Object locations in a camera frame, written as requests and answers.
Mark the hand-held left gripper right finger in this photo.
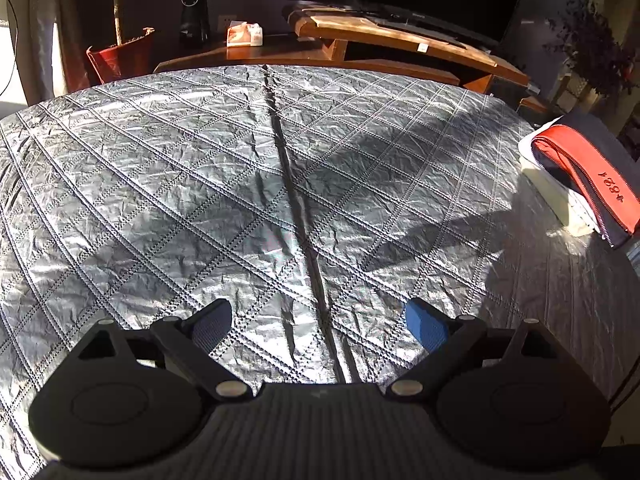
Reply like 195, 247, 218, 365
385, 297, 569, 403

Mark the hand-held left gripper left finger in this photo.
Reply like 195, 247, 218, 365
75, 298, 256, 404

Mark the silver quilted blanket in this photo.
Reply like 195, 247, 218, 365
0, 64, 640, 461

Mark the white folded garment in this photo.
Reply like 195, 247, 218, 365
517, 132, 608, 236

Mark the red plant pot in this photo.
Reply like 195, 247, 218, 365
86, 28, 156, 86

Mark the wooden TV cabinet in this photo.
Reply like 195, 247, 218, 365
152, 35, 551, 113

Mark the orange and white tissue pack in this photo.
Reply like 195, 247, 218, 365
226, 21, 264, 48

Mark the wooden TV riser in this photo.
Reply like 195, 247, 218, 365
282, 4, 531, 86

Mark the black speaker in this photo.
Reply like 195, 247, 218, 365
179, 0, 210, 50

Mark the dried purple flower bouquet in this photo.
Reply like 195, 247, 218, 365
545, 0, 636, 99

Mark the beige curtain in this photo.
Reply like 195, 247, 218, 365
22, 0, 93, 106

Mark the green potted tree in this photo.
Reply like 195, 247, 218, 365
107, 0, 151, 48

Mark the black cable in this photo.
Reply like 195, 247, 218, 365
0, 0, 22, 98

